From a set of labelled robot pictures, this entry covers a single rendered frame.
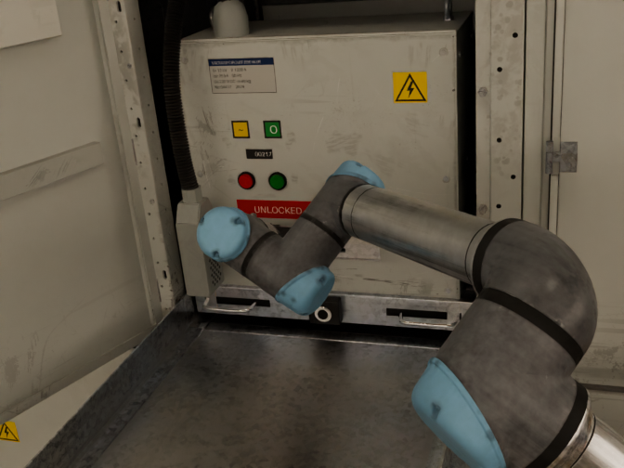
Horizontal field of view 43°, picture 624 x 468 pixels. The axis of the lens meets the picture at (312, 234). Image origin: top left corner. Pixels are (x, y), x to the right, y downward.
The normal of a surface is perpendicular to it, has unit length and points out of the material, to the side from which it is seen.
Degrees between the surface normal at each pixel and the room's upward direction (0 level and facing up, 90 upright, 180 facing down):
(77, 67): 90
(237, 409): 0
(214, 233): 60
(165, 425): 0
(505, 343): 44
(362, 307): 90
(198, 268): 90
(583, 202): 90
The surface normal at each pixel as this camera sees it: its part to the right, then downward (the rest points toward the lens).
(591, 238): -0.29, 0.39
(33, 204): 0.79, 0.18
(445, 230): -0.67, -0.48
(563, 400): 0.32, -0.45
